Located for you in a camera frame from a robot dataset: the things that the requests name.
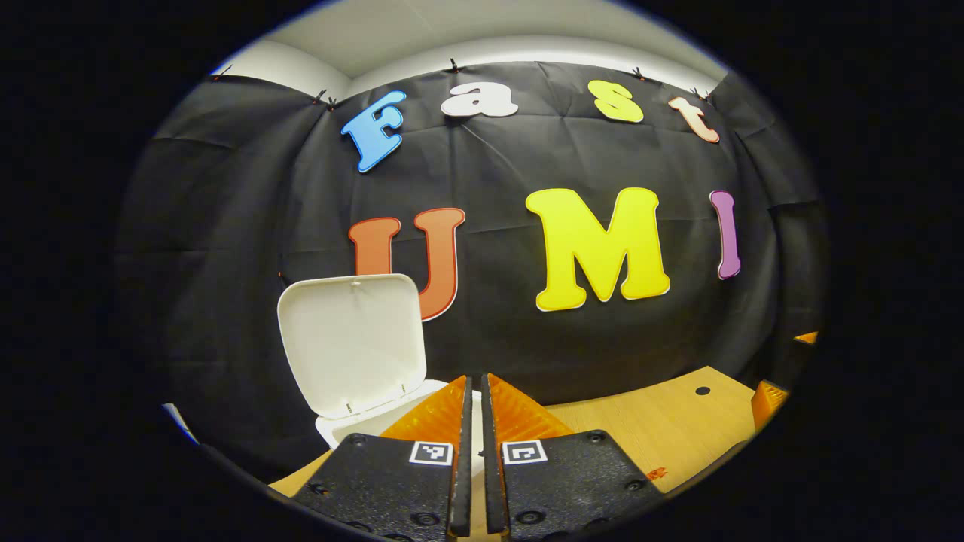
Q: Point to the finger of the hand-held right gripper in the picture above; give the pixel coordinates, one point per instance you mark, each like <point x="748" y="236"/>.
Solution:
<point x="768" y="403"/>
<point x="807" y="338"/>

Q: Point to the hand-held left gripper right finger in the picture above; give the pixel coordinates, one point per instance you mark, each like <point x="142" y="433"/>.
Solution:
<point x="491" y="467"/>

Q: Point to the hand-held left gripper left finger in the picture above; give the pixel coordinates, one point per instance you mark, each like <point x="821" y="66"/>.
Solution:
<point x="462" y="467"/>

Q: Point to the orange paper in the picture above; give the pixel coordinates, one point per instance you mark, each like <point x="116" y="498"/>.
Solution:
<point x="655" y="473"/>

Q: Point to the white desktop garbage bin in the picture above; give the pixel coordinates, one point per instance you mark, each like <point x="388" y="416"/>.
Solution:
<point x="346" y="339"/>

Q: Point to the wooden desktop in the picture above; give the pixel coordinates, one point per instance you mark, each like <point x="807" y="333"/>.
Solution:
<point x="663" y="429"/>

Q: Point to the black backdrop cloth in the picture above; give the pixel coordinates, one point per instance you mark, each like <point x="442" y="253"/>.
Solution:
<point x="489" y="339"/>

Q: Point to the white paper sheet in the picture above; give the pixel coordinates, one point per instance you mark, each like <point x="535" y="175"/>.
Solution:
<point x="181" y="423"/>

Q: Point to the row of black cloth clips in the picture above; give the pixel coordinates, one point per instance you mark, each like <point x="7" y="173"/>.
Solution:
<point x="454" y="65"/>

